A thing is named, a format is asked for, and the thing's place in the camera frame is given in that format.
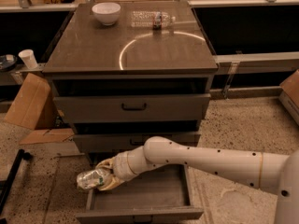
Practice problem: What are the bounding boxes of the black metal stand leg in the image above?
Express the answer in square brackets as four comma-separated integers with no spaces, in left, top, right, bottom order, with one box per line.
[0,149,32,215]

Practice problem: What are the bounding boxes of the top grey drawer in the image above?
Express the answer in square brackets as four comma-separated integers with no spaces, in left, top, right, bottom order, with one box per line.
[54,94,210,123]

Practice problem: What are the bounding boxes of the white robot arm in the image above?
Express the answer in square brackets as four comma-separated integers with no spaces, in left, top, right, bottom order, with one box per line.
[97,136,299,224]

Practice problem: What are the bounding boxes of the cardboard box at right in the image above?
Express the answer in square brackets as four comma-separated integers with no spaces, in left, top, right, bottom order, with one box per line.
[278,70,299,125]

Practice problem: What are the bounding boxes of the metal shelf rail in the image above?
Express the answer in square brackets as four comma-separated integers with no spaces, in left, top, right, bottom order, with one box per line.
[214,51,299,75]

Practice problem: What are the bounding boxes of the dark round lid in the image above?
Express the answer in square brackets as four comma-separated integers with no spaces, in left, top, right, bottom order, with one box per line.
[0,54,18,72]

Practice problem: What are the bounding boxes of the white paper cup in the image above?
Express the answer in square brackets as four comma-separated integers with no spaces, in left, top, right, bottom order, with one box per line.
[19,49,38,69]

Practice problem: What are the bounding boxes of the flat cardboard piece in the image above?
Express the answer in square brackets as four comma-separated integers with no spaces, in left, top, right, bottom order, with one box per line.
[20,128,74,145]

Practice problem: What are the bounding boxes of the white ceramic bowl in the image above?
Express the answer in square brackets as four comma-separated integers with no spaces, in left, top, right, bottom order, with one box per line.
[92,2,121,25]

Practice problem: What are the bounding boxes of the bottom grey drawer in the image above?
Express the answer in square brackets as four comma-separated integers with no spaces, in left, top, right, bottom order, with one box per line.
[76,165,203,224]

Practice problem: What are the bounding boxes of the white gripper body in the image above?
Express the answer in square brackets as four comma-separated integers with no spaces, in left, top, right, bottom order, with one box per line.
[113,151,136,181]

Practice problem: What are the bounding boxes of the clear plastic water bottle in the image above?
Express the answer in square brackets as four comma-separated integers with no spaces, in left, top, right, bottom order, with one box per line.
[131,10,176,30]

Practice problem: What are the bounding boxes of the middle grey drawer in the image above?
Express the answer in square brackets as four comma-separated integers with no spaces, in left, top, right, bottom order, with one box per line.
[73,132,200,153]

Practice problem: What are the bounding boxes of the leaning cardboard box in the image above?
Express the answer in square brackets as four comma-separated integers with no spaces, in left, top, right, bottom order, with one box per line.
[4,74,57,130]

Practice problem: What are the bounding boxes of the grey drawer cabinet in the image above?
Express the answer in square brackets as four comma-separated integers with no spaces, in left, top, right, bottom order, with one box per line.
[44,1,218,161]

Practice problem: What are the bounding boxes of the grey drawer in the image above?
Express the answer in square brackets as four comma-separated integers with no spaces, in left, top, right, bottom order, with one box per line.
[73,132,200,153]
[54,94,210,123]
[76,165,203,224]

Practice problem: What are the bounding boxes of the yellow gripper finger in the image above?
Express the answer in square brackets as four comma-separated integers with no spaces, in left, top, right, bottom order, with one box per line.
[97,175,123,191]
[95,159,113,169]

